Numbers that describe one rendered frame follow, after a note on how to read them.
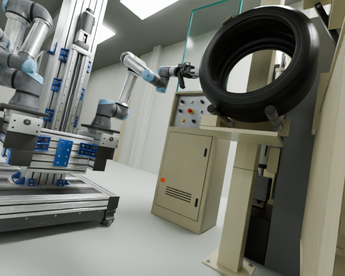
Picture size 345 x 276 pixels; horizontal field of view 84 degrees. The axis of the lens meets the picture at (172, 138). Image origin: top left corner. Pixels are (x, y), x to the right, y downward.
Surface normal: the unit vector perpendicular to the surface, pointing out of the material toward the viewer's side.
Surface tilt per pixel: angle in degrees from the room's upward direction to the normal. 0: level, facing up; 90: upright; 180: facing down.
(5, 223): 90
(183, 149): 90
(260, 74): 90
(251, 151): 90
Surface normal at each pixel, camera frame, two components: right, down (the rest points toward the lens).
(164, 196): -0.55, -0.17
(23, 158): 0.72, 0.09
